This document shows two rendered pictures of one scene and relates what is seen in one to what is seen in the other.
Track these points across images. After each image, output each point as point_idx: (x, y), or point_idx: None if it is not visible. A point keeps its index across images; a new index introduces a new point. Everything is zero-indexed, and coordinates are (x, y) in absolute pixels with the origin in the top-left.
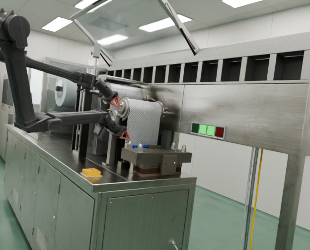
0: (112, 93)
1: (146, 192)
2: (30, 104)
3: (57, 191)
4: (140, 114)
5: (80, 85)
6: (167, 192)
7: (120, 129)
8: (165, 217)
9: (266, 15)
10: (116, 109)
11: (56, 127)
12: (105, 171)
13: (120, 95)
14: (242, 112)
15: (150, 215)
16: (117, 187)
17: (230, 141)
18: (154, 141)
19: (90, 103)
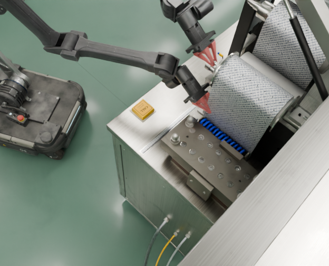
0: (196, 44)
1: (156, 177)
2: (38, 32)
3: None
4: (231, 98)
5: (161, 9)
6: (182, 202)
7: (191, 95)
8: (179, 212)
9: None
10: (265, 54)
11: (72, 59)
12: (167, 118)
13: (277, 38)
14: None
15: (162, 194)
16: (127, 146)
17: None
18: (249, 145)
19: (250, 17)
